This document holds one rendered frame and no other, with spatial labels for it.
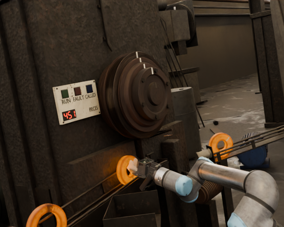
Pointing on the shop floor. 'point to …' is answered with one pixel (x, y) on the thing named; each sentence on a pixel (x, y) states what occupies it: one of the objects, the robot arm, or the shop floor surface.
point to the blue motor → (254, 156)
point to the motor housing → (208, 204)
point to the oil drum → (187, 118)
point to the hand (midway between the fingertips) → (128, 166)
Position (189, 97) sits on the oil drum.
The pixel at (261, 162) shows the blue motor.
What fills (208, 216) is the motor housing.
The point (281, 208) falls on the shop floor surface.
